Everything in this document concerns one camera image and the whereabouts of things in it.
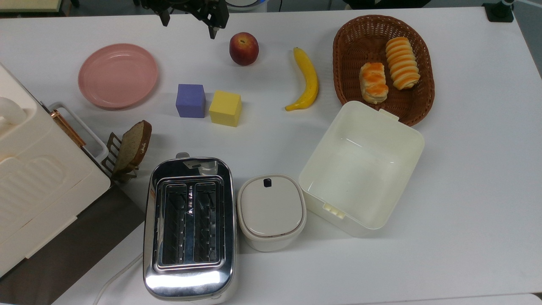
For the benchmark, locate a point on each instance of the yellow banana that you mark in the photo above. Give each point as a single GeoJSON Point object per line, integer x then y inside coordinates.
{"type": "Point", "coordinates": [309, 82]}

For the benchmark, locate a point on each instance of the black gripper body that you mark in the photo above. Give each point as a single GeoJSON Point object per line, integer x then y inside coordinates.
{"type": "Point", "coordinates": [194, 6]}

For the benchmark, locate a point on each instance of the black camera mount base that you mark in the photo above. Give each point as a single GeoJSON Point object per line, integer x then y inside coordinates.
{"type": "Point", "coordinates": [499, 10]}

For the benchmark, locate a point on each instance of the metal toast rack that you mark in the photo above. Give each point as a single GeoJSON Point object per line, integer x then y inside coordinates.
{"type": "Point", "coordinates": [111, 156]}

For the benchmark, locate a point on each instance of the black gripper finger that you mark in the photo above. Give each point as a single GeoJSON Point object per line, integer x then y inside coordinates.
{"type": "Point", "coordinates": [213, 29]}
{"type": "Point", "coordinates": [164, 19]}

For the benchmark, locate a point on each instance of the yellow cube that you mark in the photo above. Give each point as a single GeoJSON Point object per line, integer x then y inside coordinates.
{"type": "Point", "coordinates": [225, 108]}

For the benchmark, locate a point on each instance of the striped long bread roll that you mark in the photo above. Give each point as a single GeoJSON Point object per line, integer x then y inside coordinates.
{"type": "Point", "coordinates": [402, 62]}

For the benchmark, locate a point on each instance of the glazed short bread roll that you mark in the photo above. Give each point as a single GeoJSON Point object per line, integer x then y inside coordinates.
{"type": "Point", "coordinates": [373, 82]}

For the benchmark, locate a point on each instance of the white lidded container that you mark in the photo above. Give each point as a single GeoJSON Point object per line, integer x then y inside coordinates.
{"type": "Point", "coordinates": [271, 212]}

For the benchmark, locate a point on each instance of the silver chrome toaster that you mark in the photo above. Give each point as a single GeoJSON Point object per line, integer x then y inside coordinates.
{"type": "Point", "coordinates": [189, 279]}

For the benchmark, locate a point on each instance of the cream open plastic box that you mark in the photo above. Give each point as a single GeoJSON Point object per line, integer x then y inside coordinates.
{"type": "Point", "coordinates": [360, 169]}

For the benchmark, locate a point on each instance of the pink plate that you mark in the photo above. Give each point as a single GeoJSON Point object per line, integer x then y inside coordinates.
{"type": "Point", "coordinates": [117, 75]}

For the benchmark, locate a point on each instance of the brown toast slice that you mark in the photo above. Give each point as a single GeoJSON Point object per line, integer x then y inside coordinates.
{"type": "Point", "coordinates": [133, 146]}

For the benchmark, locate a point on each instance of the cream oven appliance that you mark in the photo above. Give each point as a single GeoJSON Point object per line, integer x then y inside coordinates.
{"type": "Point", "coordinates": [38, 178]}

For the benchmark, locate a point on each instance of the brown wicker basket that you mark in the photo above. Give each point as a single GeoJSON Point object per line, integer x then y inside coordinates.
{"type": "Point", "coordinates": [351, 51]}

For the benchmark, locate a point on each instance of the red apple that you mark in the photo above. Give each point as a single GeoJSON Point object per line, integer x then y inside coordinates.
{"type": "Point", "coordinates": [244, 48]}

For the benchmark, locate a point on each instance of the purple cube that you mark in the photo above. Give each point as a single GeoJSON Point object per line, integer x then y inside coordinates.
{"type": "Point", "coordinates": [190, 101]}

